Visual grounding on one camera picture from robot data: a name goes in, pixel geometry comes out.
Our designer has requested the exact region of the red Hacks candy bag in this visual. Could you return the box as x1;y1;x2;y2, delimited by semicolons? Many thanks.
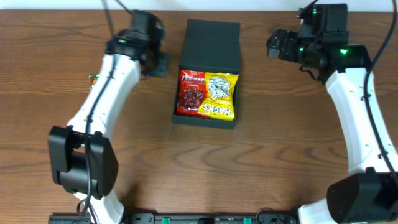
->
176;70;210;119

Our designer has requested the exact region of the dark green gift box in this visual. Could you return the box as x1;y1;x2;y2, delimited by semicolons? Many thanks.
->
171;19;241;129

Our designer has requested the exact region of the red KitKat bar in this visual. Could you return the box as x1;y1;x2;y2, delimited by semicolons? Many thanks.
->
88;74;99;91

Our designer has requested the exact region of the yellow Hacks candy bag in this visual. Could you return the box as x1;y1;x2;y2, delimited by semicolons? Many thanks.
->
198;72;239;121

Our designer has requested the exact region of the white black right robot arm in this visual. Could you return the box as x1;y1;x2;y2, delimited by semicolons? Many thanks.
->
267;1;397;223

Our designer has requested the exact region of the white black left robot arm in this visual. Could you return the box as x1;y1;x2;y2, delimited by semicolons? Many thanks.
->
47;28;168;223

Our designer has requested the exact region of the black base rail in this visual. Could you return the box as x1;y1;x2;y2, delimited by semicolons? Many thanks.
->
47;212;299;224

